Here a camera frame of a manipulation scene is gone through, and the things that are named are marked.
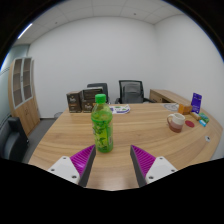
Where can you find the tan snack packet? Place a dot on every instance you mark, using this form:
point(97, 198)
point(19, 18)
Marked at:
point(195, 115)

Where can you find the white and maroon mug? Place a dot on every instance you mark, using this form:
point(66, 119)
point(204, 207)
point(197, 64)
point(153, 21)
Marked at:
point(176, 121)

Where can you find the wooden shelf cabinet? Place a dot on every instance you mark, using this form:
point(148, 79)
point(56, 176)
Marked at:
point(25, 106)

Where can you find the long ceiling light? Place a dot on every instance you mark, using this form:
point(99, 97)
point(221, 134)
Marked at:
point(25, 30)

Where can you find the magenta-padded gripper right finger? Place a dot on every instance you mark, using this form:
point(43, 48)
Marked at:
point(160, 168)

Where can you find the small dark brown carton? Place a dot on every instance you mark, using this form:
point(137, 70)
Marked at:
point(74, 102)

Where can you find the dark office chair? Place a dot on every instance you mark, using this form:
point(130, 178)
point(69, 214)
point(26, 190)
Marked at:
point(103, 87)

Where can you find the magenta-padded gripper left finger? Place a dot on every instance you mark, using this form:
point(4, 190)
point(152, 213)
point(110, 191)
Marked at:
point(63, 168)

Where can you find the black leather armchair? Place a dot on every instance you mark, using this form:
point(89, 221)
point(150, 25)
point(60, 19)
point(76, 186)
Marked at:
point(13, 140)

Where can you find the wooden side desk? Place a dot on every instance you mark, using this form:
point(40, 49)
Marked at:
point(163, 95)

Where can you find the small blue packet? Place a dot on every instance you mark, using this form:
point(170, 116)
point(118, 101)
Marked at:
point(202, 123)

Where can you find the green packet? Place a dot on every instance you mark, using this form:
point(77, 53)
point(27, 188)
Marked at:
point(204, 117)

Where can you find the green drink bottle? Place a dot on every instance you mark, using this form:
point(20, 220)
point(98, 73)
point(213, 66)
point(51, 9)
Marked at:
point(102, 130)

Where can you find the purple package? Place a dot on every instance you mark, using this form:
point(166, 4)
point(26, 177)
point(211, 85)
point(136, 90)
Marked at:
point(196, 102)

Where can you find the flat round red coaster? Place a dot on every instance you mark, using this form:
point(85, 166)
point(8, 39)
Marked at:
point(189, 124)

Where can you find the brown printed carton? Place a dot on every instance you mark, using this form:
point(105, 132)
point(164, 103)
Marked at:
point(87, 106)

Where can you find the black mesh office chair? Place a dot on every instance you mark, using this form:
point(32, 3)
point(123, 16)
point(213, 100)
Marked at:
point(131, 91)

